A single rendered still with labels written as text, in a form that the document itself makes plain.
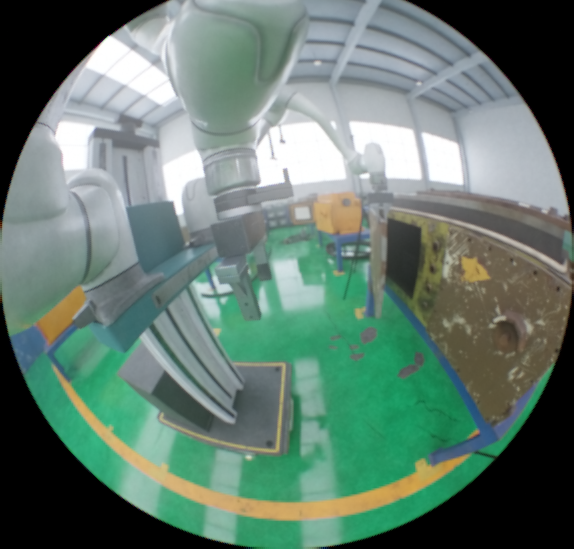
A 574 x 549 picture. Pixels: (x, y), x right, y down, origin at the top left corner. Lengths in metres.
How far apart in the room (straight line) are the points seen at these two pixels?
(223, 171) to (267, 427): 1.13
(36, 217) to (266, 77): 0.25
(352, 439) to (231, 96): 1.48
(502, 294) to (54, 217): 0.95
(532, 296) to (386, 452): 1.17
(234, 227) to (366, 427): 1.40
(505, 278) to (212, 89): 0.75
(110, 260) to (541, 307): 0.98
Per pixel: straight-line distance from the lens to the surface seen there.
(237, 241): 0.22
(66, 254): 0.26
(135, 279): 0.37
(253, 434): 1.13
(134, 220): 0.59
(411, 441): 1.49
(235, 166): 0.25
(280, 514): 1.45
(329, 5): 8.83
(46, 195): 0.25
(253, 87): 0.15
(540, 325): 0.69
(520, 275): 0.67
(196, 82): 0.15
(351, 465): 1.38
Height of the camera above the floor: 1.37
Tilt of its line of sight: 21 degrees down
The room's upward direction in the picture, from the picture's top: 11 degrees counter-clockwise
